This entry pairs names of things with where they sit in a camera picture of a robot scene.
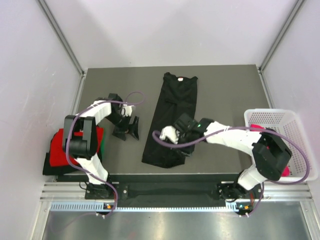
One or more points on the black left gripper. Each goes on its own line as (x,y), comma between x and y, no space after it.
(133,130)

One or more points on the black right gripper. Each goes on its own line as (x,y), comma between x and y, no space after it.
(188,151)

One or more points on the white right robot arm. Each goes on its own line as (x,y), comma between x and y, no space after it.
(269,152)

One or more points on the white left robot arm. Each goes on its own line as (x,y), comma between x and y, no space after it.
(80,136)

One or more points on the green folded t shirt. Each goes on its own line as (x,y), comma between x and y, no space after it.
(102,143)

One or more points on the red folded t shirt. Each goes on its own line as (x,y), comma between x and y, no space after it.
(57,150)

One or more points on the white perforated plastic basket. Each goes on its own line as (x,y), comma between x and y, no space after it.
(288,124)

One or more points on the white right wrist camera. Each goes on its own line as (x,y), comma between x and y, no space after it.
(169,133)

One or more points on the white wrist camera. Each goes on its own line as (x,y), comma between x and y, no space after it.
(169,133)
(127,110)

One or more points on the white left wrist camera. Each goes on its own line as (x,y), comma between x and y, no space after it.
(127,110)

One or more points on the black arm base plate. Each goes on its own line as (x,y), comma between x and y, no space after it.
(215,190)

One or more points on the aluminium frame post left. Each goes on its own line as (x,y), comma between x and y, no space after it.
(60,35)

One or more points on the aluminium frame post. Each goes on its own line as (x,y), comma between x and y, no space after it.
(298,4)
(60,35)

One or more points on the aluminium frame post right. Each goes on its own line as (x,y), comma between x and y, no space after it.
(298,4)

